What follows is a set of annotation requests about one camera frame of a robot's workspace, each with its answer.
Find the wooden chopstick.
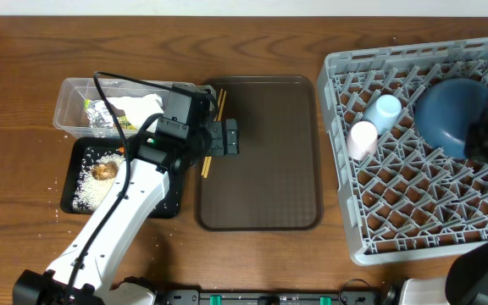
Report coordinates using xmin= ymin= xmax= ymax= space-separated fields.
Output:
xmin=201 ymin=89 xmax=224 ymax=179
xmin=202 ymin=89 xmax=227 ymax=179

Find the foil and yellow snack wrapper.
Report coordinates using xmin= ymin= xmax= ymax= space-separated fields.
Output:
xmin=84 ymin=99 xmax=136 ymax=130

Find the pile of white rice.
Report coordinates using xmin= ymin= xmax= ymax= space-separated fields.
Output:
xmin=71 ymin=147 xmax=125 ymax=214

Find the pink plastic cup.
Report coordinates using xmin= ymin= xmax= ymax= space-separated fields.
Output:
xmin=346 ymin=121 xmax=378 ymax=161

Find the light blue plastic cup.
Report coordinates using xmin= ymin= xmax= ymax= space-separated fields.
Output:
xmin=363 ymin=95 xmax=402 ymax=136

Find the dark blue round plate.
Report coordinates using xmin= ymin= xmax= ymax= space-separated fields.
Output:
xmin=414 ymin=78 xmax=488 ymax=158

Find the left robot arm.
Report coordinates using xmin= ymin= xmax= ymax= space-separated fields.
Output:
xmin=13 ymin=84 xmax=238 ymax=304

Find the grey plastic dishwasher rack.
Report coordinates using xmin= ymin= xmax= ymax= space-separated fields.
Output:
xmin=318 ymin=37 xmax=488 ymax=265

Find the black plastic tray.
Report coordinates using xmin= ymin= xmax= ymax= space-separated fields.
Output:
xmin=60 ymin=137 xmax=184 ymax=219

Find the dark brown serving tray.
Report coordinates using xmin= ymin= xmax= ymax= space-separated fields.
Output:
xmin=196 ymin=75 xmax=323 ymax=231

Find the clear plastic bin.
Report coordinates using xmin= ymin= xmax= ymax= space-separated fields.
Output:
xmin=53 ymin=76 xmax=218 ymax=140

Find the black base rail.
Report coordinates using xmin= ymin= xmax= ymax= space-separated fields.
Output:
xmin=154 ymin=283 xmax=381 ymax=305

